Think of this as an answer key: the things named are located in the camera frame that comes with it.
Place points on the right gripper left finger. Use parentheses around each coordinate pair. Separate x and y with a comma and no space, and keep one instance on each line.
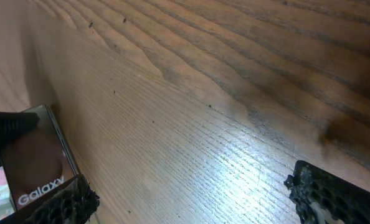
(73,202)

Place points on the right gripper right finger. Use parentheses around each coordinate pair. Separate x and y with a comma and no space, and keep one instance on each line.
(321,197)

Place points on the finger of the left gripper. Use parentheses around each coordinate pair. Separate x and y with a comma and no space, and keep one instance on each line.
(14,125)

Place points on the bronze Galaxy smartphone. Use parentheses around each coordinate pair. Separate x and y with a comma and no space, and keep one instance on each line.
(39,161)

